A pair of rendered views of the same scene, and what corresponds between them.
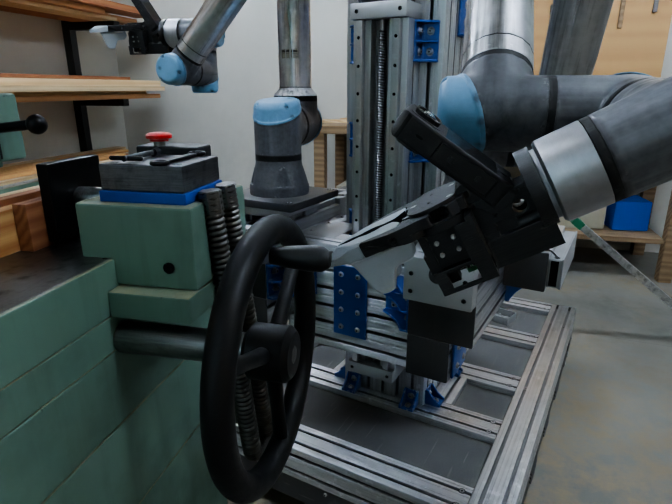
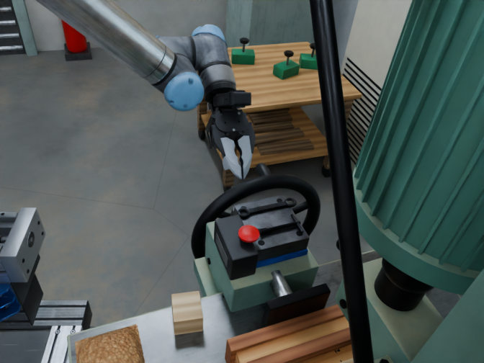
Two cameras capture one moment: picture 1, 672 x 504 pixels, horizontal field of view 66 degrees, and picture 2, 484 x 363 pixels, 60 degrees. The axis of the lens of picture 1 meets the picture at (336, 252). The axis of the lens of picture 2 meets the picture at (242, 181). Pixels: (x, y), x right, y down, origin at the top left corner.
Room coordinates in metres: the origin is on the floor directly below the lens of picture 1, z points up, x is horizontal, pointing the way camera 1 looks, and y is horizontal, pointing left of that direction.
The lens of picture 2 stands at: (0.87, 0.51, 1.47)
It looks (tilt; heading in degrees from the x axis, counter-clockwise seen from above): 42 degrees down; 233
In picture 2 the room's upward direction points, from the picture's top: 6 degrees clockwise
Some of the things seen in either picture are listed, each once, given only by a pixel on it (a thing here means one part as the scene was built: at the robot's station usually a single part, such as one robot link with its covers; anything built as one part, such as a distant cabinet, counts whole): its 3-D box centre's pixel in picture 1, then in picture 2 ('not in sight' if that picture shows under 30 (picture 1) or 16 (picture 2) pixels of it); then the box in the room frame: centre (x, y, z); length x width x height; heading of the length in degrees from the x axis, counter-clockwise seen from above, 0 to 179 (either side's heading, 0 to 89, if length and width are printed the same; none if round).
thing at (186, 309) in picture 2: not in sight; (186, 312); (0.73, 0.22, 0.92); 0.04 x 0.04 x 0.04; 68
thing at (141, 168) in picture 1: (167, 167); (258, 231); (0.59, 0.19, 0.99); 0.13 x 0.11 x 0.06; 168
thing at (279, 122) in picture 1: (278, 125); not in sight; (1.31, 0.14, 0.98); 0.13 x 0.12 x 0.14; 165
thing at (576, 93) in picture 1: (610, 115); (168, 57); (0.52, -0.27, 1.05); 0.11 x 0.11 x 0.08; 76
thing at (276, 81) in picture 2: not in sight; (267, 107); (-0.32, -0.92, 0.32); 0.66 x 0.57 x 0.64; 166
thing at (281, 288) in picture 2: (96, 197); (284, 295); (0.60, 0.29, 0.95); 0.09 x 0.07 x 0.09; 168
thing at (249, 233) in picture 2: (158, 136); (248, 233); (0.62, 0.21, 1.02); 0.03 x 0.03 x 0.01
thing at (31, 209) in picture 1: (75, 211); (285, 335); (0.63, 0.33, 0.93); 0.17 x 0.02 x 0.05; 168
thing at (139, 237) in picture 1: (169, 230); (257, 261); (0.59, 0.20, 0.91); 0.15 x 0.14 x 0.09; 168
